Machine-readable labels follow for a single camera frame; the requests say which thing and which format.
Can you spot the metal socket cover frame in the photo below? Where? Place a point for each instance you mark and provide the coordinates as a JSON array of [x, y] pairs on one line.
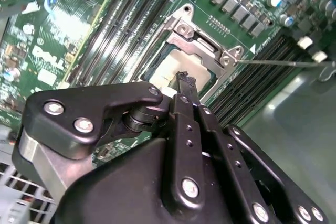
[[189, 44]]

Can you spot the CPU with silver top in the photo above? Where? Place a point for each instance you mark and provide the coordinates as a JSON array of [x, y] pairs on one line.
[[168, 66]]

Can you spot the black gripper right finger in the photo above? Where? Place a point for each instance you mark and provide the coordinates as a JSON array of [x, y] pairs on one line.
[[244, 187]]

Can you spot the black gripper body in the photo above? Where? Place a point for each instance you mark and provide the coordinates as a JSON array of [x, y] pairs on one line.
[[118, 182]]

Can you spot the thin metal locking lever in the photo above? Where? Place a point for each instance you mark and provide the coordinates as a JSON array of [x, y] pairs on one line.
[[275, 63]]

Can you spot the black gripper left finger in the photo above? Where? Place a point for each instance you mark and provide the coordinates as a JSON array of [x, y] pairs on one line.
[[78, 100]]

